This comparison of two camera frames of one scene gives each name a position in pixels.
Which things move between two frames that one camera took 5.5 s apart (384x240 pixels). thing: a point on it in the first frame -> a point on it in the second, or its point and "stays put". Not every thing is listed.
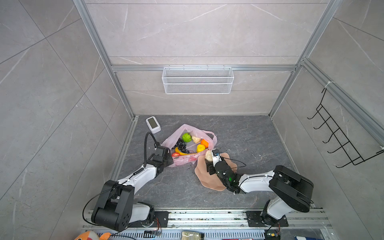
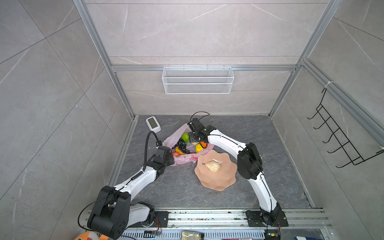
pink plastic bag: [188, 143] stays put
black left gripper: [170, 160] stays put
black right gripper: [209, 167] -> [191, 137]
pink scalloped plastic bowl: [212, 181] stays put
